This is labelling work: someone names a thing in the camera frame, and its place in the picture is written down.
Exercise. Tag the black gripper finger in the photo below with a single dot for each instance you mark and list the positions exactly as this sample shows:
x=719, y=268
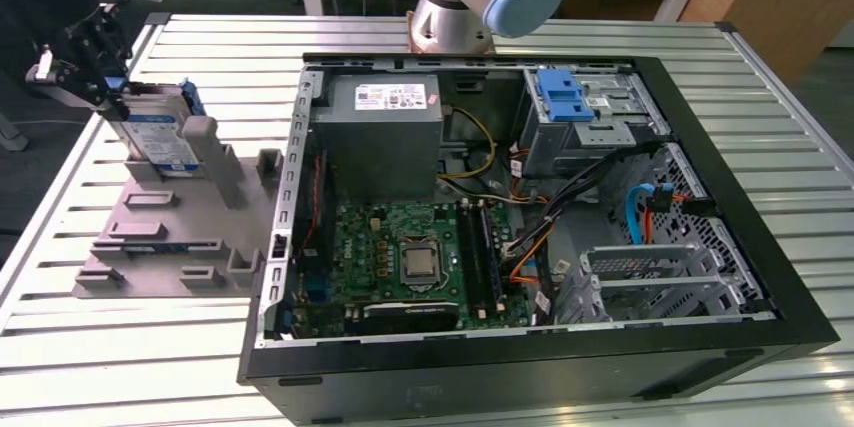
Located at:
x=74, y=84
x=107, y=42

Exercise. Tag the hard disk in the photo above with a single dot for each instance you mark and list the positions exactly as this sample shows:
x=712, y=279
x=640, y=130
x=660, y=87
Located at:
x=157, y=142

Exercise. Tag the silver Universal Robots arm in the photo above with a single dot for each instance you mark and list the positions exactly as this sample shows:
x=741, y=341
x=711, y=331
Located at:
x=454, y=22

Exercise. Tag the metal disk bay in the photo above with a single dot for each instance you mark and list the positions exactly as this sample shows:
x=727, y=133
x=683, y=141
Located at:
x=668, y=281

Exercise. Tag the grey chair base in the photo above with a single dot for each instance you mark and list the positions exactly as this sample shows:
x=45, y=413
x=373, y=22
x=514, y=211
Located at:
x=14, y=139

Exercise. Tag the grey parts rack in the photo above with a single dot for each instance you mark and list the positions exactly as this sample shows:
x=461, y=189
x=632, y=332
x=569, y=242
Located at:
x=194, y=227

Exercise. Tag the RAM stick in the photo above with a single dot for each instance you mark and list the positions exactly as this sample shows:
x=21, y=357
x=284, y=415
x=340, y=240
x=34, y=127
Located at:
x=157, y=249

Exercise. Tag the grey power supply unit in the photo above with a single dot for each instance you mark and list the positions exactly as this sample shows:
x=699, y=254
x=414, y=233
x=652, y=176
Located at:
x=381, y=157

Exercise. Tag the green motherboard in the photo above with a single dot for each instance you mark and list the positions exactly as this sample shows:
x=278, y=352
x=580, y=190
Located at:
x=374, y=227

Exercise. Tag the CPU socket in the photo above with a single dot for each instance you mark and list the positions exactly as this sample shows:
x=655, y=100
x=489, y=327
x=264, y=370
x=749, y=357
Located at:
x=420, y=239

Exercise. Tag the silver CPU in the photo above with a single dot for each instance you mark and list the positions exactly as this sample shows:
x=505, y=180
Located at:
x=420, y=263

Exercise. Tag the black graphics card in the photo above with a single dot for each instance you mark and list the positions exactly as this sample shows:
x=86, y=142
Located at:
x=408, y=317

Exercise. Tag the black RAM slot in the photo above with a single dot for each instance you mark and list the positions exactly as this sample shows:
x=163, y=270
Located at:
x=485, y=257
x=472, y=257

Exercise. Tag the blue plastic drive latch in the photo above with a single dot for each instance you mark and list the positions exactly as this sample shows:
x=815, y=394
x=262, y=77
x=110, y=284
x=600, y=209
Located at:
x=564, y=97

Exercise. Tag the metal optical drive cage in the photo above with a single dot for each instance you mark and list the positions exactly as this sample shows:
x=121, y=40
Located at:
x=601, y=137

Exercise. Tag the black PC case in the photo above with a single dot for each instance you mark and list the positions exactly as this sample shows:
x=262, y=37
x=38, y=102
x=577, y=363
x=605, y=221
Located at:
x=468, y=387

